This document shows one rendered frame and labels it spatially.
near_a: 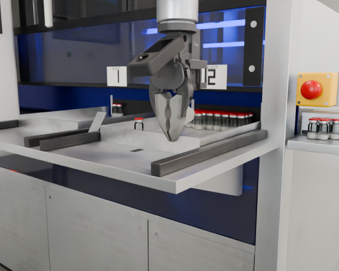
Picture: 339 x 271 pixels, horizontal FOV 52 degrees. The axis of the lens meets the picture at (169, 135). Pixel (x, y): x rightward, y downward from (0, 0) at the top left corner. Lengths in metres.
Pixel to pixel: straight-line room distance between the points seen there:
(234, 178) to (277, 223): 0.15
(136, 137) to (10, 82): 0.82
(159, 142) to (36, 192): 0.98
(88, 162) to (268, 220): 0.48
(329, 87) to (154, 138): 0.37
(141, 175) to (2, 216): 1.41
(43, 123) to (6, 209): 0.94
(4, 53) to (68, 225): 0.69
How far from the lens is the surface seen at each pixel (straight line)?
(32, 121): 1.01
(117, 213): 1.22
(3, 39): 1.45
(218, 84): 0.90
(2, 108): 1.44
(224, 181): 0.81
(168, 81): 0.63
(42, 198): 1.56
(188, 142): 0.64
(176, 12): 0.63
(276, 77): 0.83
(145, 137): 0.70
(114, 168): 0.57
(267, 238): 0.92
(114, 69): 1.12
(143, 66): 0.57
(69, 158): 0.66
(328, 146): 0.81
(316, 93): 0.77
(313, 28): 0.99
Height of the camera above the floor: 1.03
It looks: 10 degrees down
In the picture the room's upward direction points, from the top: straight up
